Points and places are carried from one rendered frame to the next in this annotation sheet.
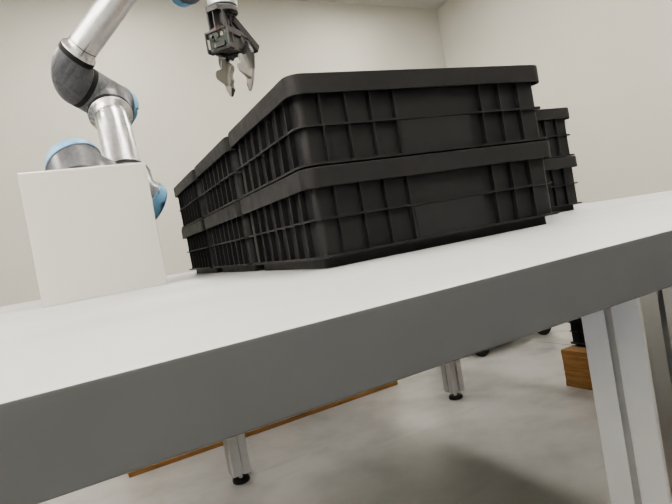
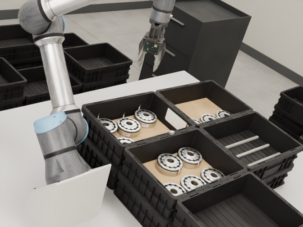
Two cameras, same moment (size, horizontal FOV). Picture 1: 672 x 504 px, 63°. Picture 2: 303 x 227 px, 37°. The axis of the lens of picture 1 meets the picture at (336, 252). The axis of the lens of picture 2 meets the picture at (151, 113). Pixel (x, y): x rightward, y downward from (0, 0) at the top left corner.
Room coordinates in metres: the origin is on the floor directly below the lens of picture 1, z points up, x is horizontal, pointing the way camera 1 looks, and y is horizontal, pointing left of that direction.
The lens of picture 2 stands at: (-0.10, 0.74, 1.92)
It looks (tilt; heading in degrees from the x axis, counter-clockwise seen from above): 31 degrees down; 337
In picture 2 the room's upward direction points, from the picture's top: 16 degrees clockwise
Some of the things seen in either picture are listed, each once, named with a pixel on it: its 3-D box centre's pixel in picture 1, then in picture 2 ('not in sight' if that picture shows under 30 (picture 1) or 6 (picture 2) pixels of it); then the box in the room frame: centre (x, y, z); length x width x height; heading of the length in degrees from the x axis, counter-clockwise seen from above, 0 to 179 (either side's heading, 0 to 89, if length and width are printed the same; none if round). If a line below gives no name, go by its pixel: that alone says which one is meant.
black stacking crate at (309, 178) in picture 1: (392, 210); not in sight; (0.85, -0.10, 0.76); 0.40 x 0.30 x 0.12; 115
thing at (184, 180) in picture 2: not in sight; (194, 184); (1.06, 0.00, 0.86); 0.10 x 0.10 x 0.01
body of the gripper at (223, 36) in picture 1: (225, 32); (154, 35); (1.40, 0.18, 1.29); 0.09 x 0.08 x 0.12; 153
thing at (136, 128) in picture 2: not in sight; (128, 124); (1.43, 0.18, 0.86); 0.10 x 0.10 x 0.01
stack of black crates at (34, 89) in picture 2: not in sight; (39, 101); (2.41, 0.45, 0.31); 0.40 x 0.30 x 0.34; 118
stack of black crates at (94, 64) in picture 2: not in sight; (91, 83); (2.60, 0.09, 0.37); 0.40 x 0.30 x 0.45; 118
